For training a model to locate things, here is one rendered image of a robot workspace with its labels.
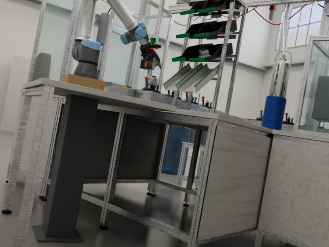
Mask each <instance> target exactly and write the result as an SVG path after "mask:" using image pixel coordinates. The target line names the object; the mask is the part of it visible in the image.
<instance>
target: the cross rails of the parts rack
mask: <svg viewBox="0 0 329 247"><path fill-rule="evenodd" d="M242 11H243V9H234V11H233V12H242ZM228 13H229V10H221V12H218V11H215V12H209V13H202V14H199V13H198V14H191V17H196V16H209V15H221V14H228ZM234 34H239V32H230V34H229V35H234ZM224 37H225V33H222V34H218V35H215V36H208V37H199V38H194V36H192V37H187V39H211V38H224ZM225 57H235V55H227V56H225ZM205 62H220V60H218V59H212V60H209V61H205Z"/></svg>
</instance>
